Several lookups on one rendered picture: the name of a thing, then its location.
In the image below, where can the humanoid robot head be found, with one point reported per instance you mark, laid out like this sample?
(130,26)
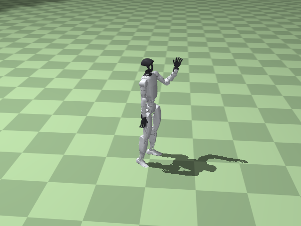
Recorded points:
(147,62)

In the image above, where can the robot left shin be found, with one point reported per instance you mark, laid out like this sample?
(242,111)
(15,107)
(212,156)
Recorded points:
(152,140)

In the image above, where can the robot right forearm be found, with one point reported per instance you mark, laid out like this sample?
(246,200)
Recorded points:
(144,107)

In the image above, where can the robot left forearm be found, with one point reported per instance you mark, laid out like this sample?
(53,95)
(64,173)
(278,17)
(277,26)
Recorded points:
(173,75)

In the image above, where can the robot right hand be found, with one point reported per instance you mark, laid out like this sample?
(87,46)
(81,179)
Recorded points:
(143,122)

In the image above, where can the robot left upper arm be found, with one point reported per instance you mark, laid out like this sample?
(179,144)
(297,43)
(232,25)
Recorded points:
(161,79)

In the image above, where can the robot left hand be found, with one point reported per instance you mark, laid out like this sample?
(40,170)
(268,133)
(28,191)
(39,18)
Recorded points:
(177,63)

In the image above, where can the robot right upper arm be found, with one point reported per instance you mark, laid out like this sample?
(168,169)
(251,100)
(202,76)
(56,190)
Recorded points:
(143,84)

